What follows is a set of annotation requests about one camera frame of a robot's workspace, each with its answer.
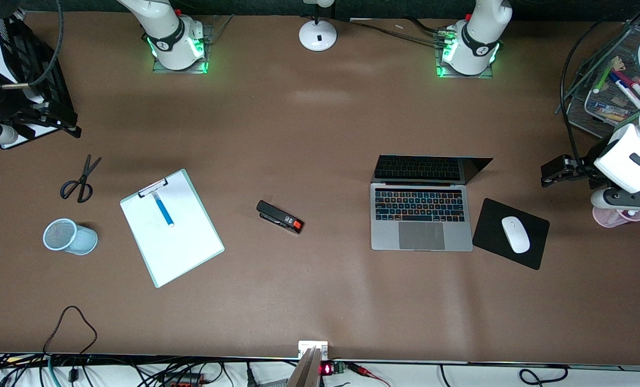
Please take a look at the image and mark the silver laptop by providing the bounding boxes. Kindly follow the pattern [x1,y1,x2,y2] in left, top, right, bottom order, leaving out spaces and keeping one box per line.
[370,155,494,252]

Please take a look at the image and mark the blue and white marker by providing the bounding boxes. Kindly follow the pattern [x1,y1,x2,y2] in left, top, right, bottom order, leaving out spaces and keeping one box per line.
[609,72,640,110]

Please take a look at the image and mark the red and white marker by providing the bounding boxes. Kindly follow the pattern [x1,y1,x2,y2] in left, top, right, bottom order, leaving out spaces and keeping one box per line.
[617,69,640,104]

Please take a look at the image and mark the pink translucent pen cup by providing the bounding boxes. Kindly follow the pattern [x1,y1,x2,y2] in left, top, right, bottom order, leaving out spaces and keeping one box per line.
[592,207,640,228]

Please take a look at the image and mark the black stacked paper tray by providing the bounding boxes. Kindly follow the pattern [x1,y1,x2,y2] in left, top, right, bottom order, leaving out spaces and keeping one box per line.
[0,16,82,151]

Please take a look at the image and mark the white computer mouse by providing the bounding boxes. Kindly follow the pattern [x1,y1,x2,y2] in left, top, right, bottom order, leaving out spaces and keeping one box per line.
[501,216,531,254]

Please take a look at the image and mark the black mouse pad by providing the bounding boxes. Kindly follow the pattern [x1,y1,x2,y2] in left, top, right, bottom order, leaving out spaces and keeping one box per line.
[472,198,551,270]

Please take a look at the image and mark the green pen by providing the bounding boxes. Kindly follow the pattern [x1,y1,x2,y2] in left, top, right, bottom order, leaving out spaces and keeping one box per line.
[593,56,620,95]

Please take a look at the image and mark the light blue mesh pen cup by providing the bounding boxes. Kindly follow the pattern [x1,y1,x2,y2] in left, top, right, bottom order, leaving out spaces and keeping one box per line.
[43,218,98,256]

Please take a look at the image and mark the white paper sheet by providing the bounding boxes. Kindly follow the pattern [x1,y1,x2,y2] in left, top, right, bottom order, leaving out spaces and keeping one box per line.
[122,173,222,285]

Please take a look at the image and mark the light green clipboard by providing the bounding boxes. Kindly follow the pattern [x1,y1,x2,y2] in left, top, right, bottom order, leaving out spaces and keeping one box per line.
[120,169,225,289]

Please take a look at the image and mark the black stapler with red tip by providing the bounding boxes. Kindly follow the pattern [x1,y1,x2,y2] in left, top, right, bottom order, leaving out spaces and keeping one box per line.
[256,200,304,235]

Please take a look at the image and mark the white lamp base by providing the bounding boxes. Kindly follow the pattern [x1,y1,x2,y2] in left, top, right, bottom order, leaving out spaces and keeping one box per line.
[298,0,338,52]

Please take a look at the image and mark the black wire mesh tray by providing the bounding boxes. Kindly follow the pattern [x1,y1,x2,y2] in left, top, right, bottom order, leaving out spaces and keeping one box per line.
[556,19,640,141]

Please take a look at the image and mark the black handled scissors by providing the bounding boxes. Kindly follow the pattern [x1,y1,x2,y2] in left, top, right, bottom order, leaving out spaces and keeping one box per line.
[60,155,102,204]

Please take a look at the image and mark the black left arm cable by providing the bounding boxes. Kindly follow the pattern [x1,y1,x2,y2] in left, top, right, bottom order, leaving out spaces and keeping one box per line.
[560,3,640,157]

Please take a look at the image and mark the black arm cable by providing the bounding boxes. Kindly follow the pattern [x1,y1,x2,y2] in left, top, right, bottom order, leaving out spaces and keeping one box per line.
[0,0,65,89]
[560,3,640,157]

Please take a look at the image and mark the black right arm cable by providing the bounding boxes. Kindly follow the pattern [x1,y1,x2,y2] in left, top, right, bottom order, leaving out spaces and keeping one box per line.
[0,0,65,89]

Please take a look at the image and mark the clear left arm base plate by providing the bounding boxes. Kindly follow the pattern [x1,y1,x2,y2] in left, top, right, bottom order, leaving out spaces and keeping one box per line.
[435,27,495,80]

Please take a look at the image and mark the clear right arm base plate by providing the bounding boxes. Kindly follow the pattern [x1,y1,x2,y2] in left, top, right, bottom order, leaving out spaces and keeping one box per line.
[152,15,233,75]

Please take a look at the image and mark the thin black looped cable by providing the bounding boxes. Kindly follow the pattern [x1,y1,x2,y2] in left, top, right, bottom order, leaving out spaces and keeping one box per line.
[43,305,98,356]

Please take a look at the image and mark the black coiled cable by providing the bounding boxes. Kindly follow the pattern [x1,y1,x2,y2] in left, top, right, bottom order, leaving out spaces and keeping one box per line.
[518,364,571,386]

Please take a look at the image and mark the black cables behind lamp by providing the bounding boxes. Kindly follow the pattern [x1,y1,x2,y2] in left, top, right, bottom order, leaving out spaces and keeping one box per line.
[347,18,449,48]

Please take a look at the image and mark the teal cable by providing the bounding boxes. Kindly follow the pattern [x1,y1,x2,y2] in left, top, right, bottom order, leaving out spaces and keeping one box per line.
[47,355,63,387]

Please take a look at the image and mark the black cable bundle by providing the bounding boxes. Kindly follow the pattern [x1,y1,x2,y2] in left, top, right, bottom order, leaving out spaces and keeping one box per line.
[0,352,294,387]

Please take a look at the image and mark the red cable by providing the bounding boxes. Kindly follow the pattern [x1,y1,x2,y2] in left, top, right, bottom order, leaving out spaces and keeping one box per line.
[347,362,392,387]

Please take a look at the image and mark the white box with grey post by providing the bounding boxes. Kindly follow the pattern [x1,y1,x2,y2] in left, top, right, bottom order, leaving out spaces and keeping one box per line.
[287,340,330,387]

